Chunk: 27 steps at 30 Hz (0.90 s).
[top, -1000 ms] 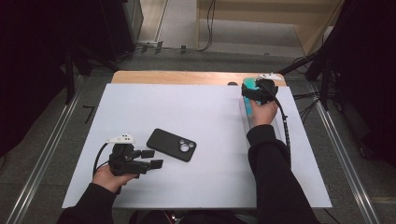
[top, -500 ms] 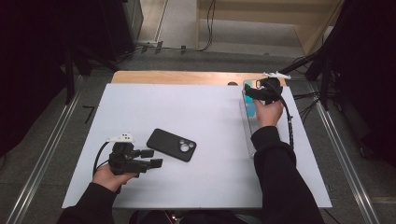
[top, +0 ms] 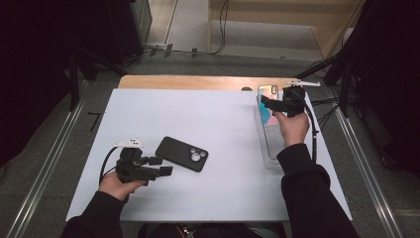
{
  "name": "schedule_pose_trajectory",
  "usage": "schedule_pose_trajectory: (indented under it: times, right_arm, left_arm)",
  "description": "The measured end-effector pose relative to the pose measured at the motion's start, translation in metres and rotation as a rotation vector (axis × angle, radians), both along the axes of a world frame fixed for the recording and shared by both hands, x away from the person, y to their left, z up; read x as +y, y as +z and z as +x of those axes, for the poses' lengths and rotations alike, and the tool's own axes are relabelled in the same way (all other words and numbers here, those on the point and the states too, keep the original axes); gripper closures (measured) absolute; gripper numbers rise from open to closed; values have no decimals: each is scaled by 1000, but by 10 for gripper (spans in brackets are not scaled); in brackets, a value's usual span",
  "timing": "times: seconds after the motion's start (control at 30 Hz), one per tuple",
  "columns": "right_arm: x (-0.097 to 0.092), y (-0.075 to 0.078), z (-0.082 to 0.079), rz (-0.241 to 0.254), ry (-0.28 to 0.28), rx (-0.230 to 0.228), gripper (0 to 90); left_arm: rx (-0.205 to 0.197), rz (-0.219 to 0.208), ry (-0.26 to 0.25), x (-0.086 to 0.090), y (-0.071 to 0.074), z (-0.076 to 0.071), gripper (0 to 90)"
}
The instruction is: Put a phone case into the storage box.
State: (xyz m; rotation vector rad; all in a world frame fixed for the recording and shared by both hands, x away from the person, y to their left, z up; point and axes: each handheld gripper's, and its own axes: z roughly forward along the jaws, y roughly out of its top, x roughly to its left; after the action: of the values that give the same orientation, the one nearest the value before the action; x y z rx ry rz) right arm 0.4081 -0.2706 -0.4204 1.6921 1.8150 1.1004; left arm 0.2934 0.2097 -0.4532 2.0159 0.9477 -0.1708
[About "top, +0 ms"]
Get right hand-held gripper cable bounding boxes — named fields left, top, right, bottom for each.
left=296, top=88, right=319, bottom=165

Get metal floor rail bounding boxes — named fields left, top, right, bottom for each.
left=332, top=105, right=404, bottom=238
left=6, top=78, right=89, bottom=238

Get person's left hand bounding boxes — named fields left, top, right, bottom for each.
left=98, top=171, right=148, bottom=202

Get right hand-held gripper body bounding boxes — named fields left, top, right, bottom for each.
left=282, top=78, right=321, bottom=119

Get iridescent phone case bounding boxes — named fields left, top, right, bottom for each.
left=257, top=84, right=282, bottom=127

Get black metal stand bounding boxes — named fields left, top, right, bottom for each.
left=67, top=46, right=127, bottom=112

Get black stand legs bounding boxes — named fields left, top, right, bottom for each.
left=295, top=49, right=356, bottom=118

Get clear plastic tray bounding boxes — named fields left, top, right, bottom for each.
left=253, top=93, right=300, bottom=170

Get hanging black cables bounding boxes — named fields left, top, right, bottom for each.
left=211, top=0, right=231, bottom=56

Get power strip with plugs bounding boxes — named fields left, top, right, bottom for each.
left=144, top=43, right=199, bottom=60

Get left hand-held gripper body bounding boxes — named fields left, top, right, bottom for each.
left=113, top=138, right=161, bottom=184

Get person's right hand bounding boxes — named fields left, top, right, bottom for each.
left=272, top=111, right=311, bottom=148

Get wooden table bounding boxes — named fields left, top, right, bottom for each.
left=118, top=74, right=305, bottom=92

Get dark cabinet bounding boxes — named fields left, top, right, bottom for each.
left=105, top=0, right=153, bottom=65

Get light wooden platform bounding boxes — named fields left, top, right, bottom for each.
left=207, top=0, right=366, bottom=60

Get black phone case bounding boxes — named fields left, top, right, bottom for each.
left=155, top=136, right=210, bottom=173

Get left hand-held gripper cable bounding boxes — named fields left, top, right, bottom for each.
left=98, top=147, right=120, bottom=186

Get person's dark clothing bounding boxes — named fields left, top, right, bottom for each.
left=138, top=222, right=288, bottom=238

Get hand-held gripper cable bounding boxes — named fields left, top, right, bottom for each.
left=296, top=88, right=319, bottom=165
left=98, top=147, right=120, bottom=186

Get black curtain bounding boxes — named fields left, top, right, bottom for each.
left=0, top=0, right=78, bottom=168
left=343, top=0, right=420, bottom=178

